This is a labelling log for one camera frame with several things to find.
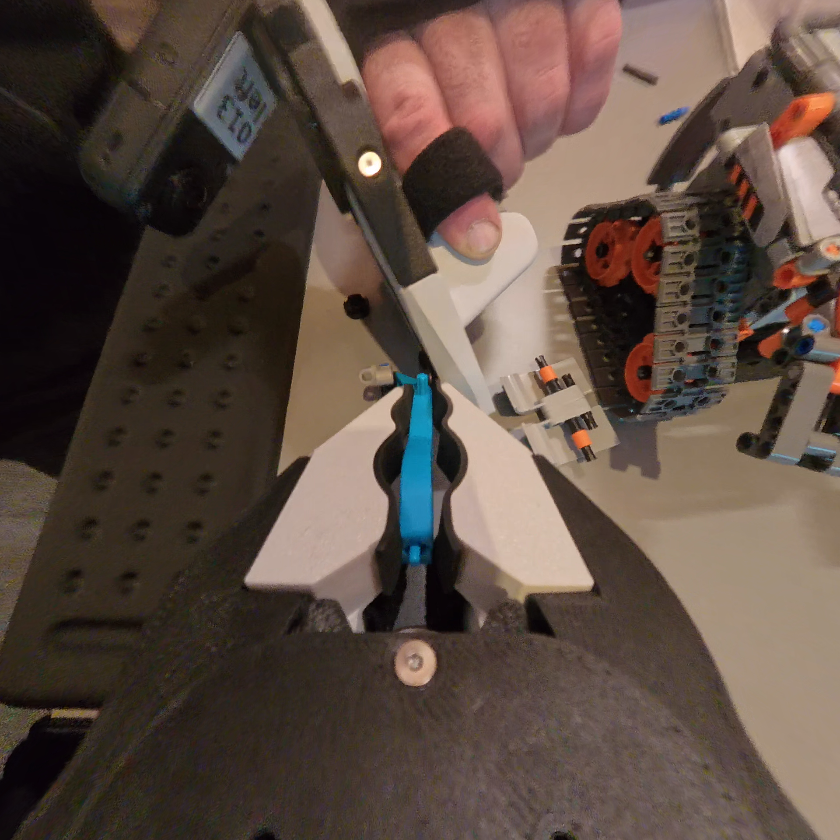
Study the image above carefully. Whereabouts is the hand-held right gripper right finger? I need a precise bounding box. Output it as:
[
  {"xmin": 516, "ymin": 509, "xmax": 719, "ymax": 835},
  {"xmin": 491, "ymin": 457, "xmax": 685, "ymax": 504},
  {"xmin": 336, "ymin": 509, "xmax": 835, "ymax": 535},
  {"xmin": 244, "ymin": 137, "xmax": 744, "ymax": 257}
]
[{"xmin": 434, "ymin": 392, "xmax": 594, "ymax": 602}]

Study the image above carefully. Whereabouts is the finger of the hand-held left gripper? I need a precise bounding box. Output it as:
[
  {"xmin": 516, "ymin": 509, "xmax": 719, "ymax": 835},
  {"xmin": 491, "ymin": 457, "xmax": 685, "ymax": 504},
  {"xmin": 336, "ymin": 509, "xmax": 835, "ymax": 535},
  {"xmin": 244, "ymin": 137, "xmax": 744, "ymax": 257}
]
[{"xmin": 381, "ymin": 269, "xmax": 493, "ymax": 410}]

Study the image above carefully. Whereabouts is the small grey orange connector assembly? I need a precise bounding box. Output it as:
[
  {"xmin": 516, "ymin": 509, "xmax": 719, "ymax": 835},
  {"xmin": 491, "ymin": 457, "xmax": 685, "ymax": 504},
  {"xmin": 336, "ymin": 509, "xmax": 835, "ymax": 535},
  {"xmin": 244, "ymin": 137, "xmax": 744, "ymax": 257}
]
[{"xmin": 497, "ymin": 355, "xmax": 618, "ymax": 467}]

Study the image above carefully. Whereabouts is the black perforated board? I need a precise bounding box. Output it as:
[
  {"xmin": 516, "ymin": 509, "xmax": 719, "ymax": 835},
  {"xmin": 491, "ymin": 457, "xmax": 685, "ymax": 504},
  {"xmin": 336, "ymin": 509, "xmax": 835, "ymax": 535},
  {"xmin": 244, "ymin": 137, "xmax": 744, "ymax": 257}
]
[{"xmin": 0, "ymin": 119, "xmax": 322, "ymax": 710}]

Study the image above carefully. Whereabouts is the person's left hand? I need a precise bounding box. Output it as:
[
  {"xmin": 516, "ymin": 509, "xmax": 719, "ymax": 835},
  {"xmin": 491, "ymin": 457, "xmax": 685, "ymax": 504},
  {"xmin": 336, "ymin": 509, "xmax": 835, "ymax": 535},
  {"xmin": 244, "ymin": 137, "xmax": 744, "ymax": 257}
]
[{"xmin": 355, "ymin": 0, "xmax": 624, "ymax": 257}]

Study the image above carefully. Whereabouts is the small white blue connector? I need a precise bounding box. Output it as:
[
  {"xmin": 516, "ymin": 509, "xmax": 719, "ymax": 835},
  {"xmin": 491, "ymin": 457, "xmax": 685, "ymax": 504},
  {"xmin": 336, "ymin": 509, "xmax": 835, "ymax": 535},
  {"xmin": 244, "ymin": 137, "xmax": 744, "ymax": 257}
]
[{"xmin": 360, "ymin": 365, "xmax": 401, "ymax": 401}]

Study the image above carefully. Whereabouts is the blue plastic separator tool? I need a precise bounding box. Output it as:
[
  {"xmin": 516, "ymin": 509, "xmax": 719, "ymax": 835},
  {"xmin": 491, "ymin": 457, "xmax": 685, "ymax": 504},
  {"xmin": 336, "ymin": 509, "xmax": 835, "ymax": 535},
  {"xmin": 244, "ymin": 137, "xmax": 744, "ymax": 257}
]
[{"xmin": 392, "ymin": 371, "xmax": 441, "ymax": 565}]

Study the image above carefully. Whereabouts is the grey orange tracked toy robot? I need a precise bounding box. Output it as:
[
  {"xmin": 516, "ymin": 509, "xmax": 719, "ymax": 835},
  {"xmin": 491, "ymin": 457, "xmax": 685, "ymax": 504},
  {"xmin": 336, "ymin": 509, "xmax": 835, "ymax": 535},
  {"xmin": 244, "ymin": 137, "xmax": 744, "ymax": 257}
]
[{"xmin": 558, "ymin": 14, "xmax": 840, "ymax": 473}]

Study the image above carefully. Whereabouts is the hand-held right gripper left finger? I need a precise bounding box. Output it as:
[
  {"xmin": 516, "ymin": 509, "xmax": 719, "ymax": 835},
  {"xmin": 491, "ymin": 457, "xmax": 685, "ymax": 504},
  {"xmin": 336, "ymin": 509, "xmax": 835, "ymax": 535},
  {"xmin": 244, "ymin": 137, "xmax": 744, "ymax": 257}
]
[{"xmin": 245, "ymin": 388, "xmax": 410, "ymax": 598}]

